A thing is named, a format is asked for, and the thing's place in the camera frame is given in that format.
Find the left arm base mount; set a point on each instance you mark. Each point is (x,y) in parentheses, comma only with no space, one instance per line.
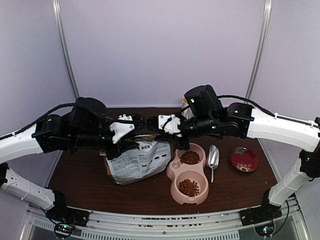
(65,223)

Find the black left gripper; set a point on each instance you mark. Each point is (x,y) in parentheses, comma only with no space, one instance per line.
(123,145)

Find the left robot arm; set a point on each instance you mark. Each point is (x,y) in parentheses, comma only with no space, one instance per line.
(83,124)

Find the front aluminium rail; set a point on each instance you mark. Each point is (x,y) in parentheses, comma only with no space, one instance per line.
(224,225)

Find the silver metal scoop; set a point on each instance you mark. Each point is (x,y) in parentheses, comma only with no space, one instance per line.
(213,159)

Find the pink double pet bowl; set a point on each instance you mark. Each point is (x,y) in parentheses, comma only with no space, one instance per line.
(178,172)

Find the red floral saucer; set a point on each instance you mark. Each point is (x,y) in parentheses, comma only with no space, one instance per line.
(244,159)

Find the brown pet food bag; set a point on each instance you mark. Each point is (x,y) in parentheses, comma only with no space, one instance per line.
(151,157)

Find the aluminium frame post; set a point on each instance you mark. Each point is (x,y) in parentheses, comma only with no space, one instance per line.
(263,35)
(63,43)

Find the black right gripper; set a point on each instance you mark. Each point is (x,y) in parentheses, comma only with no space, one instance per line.
(182,145)

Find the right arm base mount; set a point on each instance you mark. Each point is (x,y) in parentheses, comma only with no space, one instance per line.
(263,220)

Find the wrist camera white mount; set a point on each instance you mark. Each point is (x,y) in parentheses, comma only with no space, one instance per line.
(124,125)
(167,124)

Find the left aluminium frame post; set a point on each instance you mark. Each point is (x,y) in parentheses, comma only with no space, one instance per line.
(63,43)

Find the floral ceramic mug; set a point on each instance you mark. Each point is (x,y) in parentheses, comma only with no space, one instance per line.
(187,113)

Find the brown kibble pet food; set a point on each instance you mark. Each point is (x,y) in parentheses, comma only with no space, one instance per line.
(190,157)

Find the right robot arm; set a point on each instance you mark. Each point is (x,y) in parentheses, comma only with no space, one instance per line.
(247,119)

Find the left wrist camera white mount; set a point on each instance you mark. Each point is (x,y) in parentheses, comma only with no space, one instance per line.
(124,125)

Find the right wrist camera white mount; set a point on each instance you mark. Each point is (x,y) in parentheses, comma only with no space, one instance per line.
(167,124)

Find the right aluminium frame post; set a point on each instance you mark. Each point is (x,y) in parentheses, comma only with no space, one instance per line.
(263,35)

